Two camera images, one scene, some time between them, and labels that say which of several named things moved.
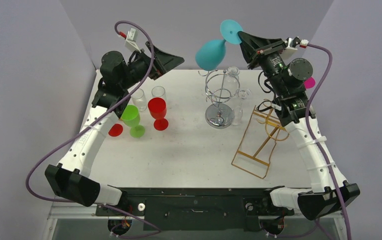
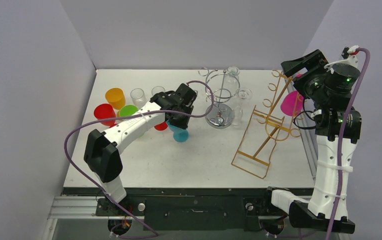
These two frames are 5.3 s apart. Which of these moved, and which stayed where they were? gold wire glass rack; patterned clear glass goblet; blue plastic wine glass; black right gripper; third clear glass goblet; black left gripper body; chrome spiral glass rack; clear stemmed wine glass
Moved: black left gripper body; blue plastic wine glass; black right gripper
Stayed: clear stemmed wine glass; third clear glass goblet; patterned clear glass goblet; gold wire glass rack; chrome spiral glass rack
